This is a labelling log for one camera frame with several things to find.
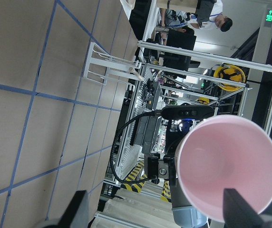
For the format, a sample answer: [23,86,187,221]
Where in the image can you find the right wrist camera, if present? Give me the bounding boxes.
[161,104,214,120]

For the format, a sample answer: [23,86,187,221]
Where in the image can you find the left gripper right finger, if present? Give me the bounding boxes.
[223,188,272,228]

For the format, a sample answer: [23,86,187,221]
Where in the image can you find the person in white shirt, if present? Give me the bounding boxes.
[159,0,233,33]

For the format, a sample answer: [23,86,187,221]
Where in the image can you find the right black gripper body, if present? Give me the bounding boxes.
[144,153,176,187]

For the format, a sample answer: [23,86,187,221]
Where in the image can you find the black braided camera cable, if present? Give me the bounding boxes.
[109,110,163,184]

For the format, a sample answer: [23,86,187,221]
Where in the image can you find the yellow hard hat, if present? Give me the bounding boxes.
[213,64,246,92]

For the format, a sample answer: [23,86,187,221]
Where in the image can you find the pink plastic cup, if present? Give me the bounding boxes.
[175,115,272,222]

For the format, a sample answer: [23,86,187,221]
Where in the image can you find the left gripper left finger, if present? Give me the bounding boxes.
[35,190,89,228]

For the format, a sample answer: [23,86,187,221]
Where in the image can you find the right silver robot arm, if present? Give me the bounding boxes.
[144,132,208,228]

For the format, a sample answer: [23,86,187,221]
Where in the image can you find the white wire cup rack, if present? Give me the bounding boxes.
[82,42,144,81]

